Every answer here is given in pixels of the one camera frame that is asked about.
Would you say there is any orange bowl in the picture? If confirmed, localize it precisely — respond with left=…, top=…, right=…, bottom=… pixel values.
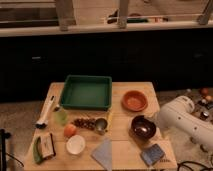
left=121, top=90, right=148, bottom=112

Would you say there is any dark maroon bowl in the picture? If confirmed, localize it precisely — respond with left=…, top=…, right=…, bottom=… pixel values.
left=131, top=115, right=157, bottom=141

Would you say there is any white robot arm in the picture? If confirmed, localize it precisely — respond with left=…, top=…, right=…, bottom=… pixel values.
left=155, top=96, right=213, bottom=150

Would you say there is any green plastic tray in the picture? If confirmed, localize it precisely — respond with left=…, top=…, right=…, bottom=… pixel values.
left=59, top=75, right=112, bottom=111

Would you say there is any bunch of dark grapes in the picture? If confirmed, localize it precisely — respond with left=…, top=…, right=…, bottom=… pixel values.
left=73, top=118, right=95, bottom=130

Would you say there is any green plastic cup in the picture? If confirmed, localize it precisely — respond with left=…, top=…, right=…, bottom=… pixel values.
left=54, top=109, right=67, bottom=126

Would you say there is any orange fruit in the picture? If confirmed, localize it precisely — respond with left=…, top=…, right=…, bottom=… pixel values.
left=64, top=124, right=77, bottom=138

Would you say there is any small white bowl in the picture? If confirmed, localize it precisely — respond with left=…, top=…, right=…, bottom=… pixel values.
left=66, top=135, right=86, bottom=155

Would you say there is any grey folded cloth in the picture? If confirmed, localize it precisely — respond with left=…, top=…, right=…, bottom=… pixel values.
left=91, top=138, right=112, bottom=171

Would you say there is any blue sponge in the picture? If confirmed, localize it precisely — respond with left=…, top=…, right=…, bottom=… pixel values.
left=140, top=144, right=165, bottom=166

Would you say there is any beige scrub sponge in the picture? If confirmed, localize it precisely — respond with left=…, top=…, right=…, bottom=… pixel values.
left=41, top=133, right=56, bottom=159

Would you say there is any green cucumber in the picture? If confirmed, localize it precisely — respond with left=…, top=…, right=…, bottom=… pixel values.
left=33, top=137, right=43, bottom=164

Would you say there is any black stand with cable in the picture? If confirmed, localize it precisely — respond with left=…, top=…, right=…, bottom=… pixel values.
left=0, top=129, right=24, bottom=171

